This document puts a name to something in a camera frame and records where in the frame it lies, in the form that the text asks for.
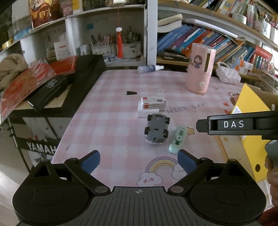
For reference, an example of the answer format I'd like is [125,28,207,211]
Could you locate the white brush container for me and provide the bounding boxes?
[269,26,278,41]

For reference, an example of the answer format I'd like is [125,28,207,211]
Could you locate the stack of black notebooks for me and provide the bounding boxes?
[163,49,189,62]

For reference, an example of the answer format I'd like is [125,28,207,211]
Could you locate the white beaded bag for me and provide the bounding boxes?
[216,62,241,84]

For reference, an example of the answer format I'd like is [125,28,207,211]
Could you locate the red tassel ornament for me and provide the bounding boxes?
[116,27,125,59]

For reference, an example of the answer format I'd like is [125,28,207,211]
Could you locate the pink humidifier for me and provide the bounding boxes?
[185,43,216,94]

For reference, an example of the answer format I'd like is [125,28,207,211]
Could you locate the grey toy car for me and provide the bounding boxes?
[144,113,170,144]

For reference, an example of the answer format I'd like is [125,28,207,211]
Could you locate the small red packet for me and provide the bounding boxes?
[49,55,79,75]

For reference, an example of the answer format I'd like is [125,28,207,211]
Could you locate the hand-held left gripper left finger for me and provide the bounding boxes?
[23,150,110,195]

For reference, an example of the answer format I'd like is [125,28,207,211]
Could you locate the black electronic keyboard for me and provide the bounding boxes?
[9,54,107,118]

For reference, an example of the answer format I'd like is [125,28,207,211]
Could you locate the large red plastic packet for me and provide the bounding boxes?
[0,63,57,124]

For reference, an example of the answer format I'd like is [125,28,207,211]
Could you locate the beige crumpled cloth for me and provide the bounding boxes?
[0,54,28,89]

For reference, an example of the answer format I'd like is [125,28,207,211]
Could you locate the small white red-label box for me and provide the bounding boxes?
[141,97,166,104]
[142,102,167,109]

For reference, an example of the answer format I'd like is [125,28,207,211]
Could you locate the flat white box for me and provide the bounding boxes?
[138,102,165,119]

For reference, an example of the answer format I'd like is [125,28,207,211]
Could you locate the person's right forearm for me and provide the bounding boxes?
[259,206,278,226]

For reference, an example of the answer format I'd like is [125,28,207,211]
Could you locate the small spray bottle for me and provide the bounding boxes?
[137,65,164,75]

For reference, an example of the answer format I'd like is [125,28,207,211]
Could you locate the white pen holder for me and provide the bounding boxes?
[91,43,116,56]
[124,41,142,59]

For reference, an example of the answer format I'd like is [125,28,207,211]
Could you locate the green correction tape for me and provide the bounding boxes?
[169,126,187,154]

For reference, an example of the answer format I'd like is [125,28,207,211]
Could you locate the row of leaning books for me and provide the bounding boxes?
[157,24,257,63]

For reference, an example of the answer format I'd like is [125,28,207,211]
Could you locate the pastel tall bottle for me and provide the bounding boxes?
[246,4,254,27]

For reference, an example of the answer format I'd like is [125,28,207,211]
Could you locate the person's right hand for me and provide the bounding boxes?
[264,153,278,209]

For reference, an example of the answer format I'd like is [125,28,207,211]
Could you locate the long black box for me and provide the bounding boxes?
[28,75,69,112]

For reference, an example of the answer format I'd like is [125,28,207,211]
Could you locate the yellow cardboard box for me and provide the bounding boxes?
[219,83,278,183]

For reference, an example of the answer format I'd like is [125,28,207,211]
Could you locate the row of upright books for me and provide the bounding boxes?
[189,0,248,15]

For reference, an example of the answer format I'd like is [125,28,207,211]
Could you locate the orange white medicine boxes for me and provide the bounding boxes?
[231,58,254,74]

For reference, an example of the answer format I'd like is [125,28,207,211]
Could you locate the white bookshelf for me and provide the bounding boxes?
[0,0,278,70]

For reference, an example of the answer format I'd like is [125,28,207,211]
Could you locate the fortune god printed container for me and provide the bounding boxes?
[28,0,63,30]

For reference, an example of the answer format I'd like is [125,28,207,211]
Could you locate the white card red label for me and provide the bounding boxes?
[54,40,71,60]

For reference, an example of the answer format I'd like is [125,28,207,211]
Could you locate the pink checkered tablecloth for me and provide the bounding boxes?
[51,70,270,187]

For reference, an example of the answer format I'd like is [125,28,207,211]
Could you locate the blue tissue pack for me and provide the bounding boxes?
[14,27,32,41]

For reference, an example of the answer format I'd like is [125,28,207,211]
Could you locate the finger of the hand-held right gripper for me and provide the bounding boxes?
[196,118,209,133]

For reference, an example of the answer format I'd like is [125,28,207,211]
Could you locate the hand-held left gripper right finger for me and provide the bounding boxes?
[167,149,257,194]

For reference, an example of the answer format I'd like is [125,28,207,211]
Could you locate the stack of papers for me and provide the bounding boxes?
[258,72,278,94]

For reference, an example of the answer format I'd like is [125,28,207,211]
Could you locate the red boxed book set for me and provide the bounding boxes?
[250,47,273,70]

